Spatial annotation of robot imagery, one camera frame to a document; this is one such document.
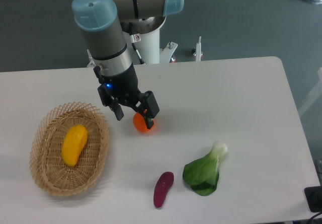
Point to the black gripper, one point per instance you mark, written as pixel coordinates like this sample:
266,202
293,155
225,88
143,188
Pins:
122,89

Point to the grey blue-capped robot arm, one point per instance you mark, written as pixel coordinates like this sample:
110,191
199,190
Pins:
100,24

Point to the yellow mango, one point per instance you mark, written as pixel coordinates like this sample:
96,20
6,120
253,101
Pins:
73,144

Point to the woven wicker basket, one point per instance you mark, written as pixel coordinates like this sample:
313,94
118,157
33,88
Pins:
47,167

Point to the orange fruit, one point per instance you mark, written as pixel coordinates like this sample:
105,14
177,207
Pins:
139,123

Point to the purple sweet potato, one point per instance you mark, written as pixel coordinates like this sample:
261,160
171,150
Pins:
162,187

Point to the green bok choy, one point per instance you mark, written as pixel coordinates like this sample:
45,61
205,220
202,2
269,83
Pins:
202,174

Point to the black device at table edge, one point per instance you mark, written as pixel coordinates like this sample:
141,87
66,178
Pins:
313,198

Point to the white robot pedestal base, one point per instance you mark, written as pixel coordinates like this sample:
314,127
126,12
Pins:
143,40

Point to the white frame at right edge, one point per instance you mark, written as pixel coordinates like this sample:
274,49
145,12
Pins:
311,97

